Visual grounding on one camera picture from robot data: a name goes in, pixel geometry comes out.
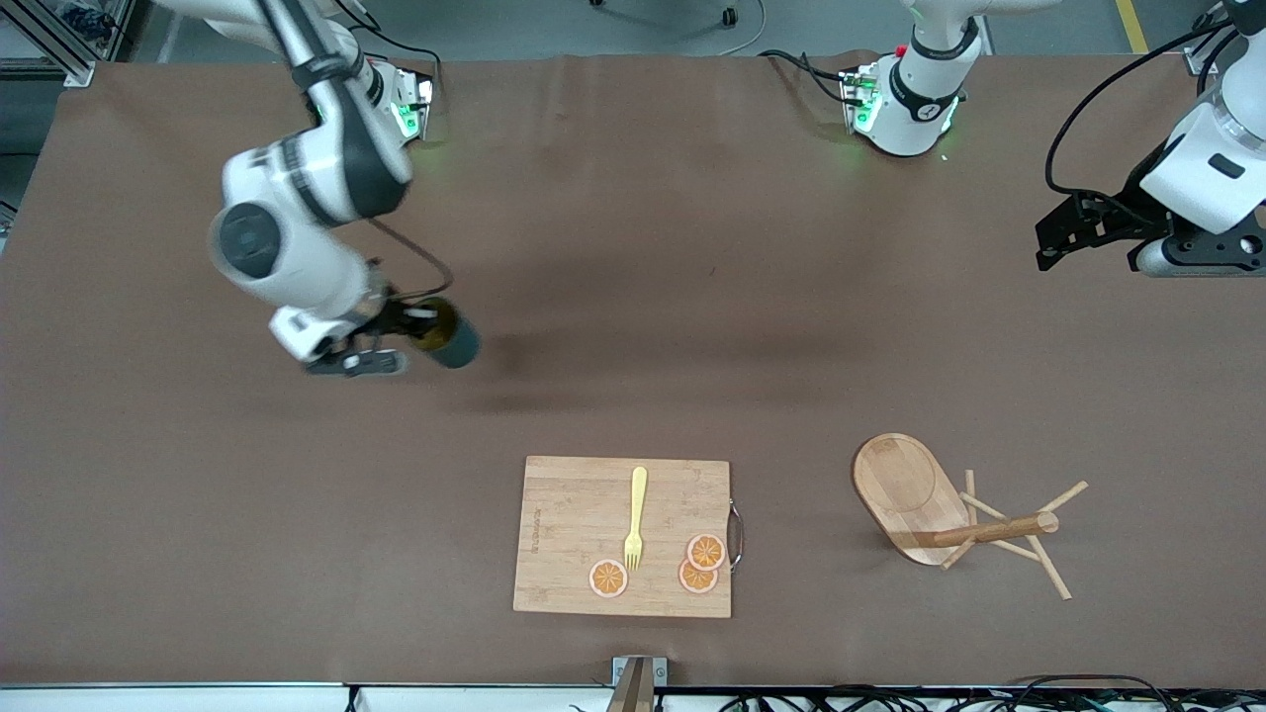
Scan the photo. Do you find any dark green cup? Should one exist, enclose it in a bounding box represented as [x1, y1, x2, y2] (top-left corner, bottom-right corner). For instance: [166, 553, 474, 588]
[410, 297, 483, 370]

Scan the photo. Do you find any wooden mug tree rack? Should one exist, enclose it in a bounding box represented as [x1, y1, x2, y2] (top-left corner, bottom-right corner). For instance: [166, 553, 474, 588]
[851, 432, 1090, 602]

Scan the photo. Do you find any brown table mat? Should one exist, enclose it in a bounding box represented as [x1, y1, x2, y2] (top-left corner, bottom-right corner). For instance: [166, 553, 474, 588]
[0, 51, 1266, 690]

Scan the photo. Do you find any yellow fork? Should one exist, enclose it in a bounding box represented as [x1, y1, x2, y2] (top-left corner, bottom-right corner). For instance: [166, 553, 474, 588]
[623, 467, 650, 573]

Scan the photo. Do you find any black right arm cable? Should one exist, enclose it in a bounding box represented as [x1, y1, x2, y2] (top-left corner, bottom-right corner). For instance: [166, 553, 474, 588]
[368, 216, 457, 303]

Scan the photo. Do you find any aluminium frame profile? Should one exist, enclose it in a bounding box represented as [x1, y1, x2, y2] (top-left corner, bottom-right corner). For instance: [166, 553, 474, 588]
[0, 0, 97, 88]
[1182, 0, 1242, 78]

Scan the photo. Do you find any bamboo cutting board with handle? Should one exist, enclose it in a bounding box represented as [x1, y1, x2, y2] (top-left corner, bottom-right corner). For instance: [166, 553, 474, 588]
[512, 455, 745, 620]

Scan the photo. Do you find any black right base cable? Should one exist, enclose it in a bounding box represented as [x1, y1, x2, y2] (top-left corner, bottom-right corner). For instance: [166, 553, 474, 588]
[331, 0, 443, 80]

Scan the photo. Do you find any black base cable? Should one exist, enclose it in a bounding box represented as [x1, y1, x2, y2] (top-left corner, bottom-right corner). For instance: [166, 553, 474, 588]
[760, 47, 861, 108]
[331, 0, 443, 80]

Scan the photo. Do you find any black left base cable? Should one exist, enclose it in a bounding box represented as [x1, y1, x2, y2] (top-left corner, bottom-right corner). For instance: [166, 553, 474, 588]
[760, 47, 861, 108]

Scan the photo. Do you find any metal table edge bracket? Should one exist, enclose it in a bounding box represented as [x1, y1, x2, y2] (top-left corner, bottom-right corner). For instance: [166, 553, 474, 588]
[605, 656, 670, 712]

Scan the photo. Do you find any black cable loop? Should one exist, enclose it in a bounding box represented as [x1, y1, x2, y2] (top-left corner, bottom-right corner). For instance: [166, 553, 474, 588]
[1004, 674, 1266, 712]

